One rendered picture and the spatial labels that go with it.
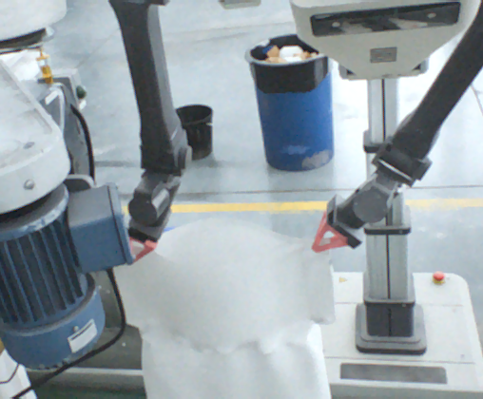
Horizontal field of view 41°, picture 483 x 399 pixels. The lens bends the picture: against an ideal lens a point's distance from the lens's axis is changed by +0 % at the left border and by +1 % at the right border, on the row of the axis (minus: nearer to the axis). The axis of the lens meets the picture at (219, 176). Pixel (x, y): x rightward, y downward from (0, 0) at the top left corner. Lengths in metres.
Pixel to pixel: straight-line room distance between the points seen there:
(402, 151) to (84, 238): 0.54
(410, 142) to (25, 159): 0.60
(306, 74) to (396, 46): 1.82
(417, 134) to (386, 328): 1.08
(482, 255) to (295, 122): 1.16
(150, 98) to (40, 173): 0.29
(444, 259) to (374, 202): 1.83
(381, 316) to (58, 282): 1.30
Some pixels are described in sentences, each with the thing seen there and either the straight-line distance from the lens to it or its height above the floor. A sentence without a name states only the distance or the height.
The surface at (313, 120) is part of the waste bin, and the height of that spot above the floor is 0.30.
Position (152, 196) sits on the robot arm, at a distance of 1.10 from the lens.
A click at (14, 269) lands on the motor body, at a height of 1.27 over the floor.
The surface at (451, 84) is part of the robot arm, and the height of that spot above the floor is 1.36.
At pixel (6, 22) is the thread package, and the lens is 0.87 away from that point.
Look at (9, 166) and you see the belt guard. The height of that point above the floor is 1.42.
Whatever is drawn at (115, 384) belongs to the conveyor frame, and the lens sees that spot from 1.95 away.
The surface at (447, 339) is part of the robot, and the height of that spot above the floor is 0.26.
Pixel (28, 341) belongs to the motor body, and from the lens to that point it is 0.94.
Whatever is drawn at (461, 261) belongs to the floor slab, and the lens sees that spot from 2.87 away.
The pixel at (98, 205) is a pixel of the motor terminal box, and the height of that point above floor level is 1.30.
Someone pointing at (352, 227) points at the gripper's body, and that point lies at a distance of 1.16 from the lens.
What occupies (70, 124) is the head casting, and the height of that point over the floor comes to 1.24.
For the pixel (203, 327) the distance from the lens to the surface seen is 1.28.
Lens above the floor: 1.73
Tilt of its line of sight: 29 degrees down
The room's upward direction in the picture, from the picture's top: 10 degrees counter-clockwise
